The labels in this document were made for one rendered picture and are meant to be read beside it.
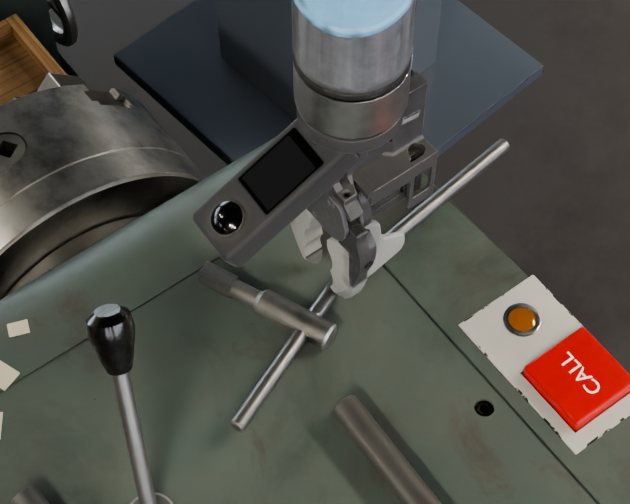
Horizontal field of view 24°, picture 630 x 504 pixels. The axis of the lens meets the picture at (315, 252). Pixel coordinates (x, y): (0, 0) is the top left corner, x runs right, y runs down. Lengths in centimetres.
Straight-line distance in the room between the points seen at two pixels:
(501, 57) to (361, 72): 107
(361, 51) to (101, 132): 45
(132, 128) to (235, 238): 35
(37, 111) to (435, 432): 45
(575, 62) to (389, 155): 194
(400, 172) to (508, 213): 171
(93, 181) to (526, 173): 162
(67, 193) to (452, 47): 84
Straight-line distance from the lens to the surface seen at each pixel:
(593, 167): 278
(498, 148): 120
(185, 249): 115
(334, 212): 100
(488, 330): 112
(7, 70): 177
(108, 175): 123
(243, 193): 98
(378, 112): 91
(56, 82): 135
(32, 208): 122
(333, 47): 86
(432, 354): 111
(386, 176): 100
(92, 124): 128
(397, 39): 87
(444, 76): 191
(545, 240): 268
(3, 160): 125
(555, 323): 113
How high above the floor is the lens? 223
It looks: 58 degrees down
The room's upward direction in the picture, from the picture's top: straight up
